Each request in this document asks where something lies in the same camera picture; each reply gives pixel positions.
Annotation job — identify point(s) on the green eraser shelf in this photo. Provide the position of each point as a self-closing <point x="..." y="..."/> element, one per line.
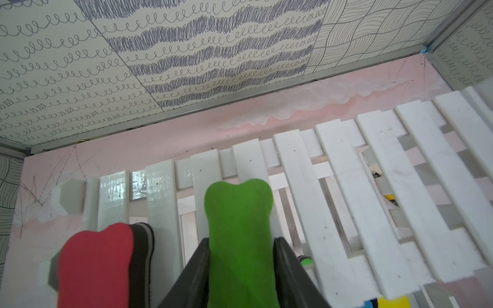
<point x="241" y="270"/>

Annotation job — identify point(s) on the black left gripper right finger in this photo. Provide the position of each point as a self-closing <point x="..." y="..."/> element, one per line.
<point x="294" y="287"/>

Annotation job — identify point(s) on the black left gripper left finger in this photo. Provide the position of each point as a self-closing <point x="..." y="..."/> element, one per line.
<point x="192" y="286"/>

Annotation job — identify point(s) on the yellow eraser shelf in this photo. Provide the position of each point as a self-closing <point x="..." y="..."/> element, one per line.
<point x="401" y="302"/>

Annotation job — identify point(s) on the yellow black pliers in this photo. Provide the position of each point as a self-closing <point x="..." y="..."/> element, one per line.
<point x="384" y="187"/>

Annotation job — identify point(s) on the white slatted wooden shelf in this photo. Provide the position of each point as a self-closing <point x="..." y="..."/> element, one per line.
<point x="436" y="155"/>

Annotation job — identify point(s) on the red eraser shelf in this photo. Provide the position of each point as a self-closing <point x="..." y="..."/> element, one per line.
<point x="109" y="268"/>

